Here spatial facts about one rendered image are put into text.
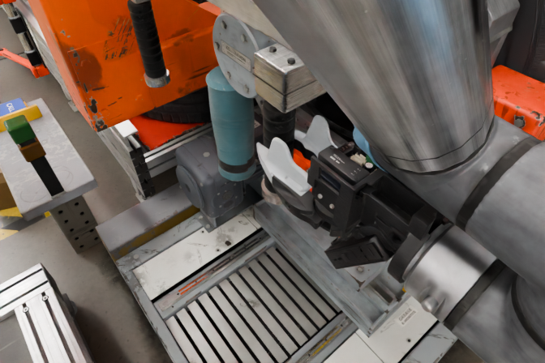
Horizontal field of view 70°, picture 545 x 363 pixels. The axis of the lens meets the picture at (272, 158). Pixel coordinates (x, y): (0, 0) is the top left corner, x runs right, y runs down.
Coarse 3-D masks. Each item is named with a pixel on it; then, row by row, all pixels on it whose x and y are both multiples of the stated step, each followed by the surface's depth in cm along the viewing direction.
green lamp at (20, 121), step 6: (6, 120) 77; (12, 120) 76; (18, 120) 76; (24, 120) 76; (6, 126) 75; (12, 126) 75; (18, 126) 75; (24, 126) 76; (30, 126) 77; (12, 132) 75; (18, 132) 76; (24, 132) 76; (30, 132) 77; (12, 138) 76; (18, 138) 76; (24, 138) 77; (30, 138) 78
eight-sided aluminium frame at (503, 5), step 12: (492, 0) 41; (504, 0) 42; (516, 0) 43; (492, 12) 41; (504, 12) 42; (516, 12) 43; (492, 24) 41; (504, 24) 43; (492, 36) 43; (504, 36) 45; (492, 48) 46; (492, 60) 47; (300, 120) 85; (336, 144) 79
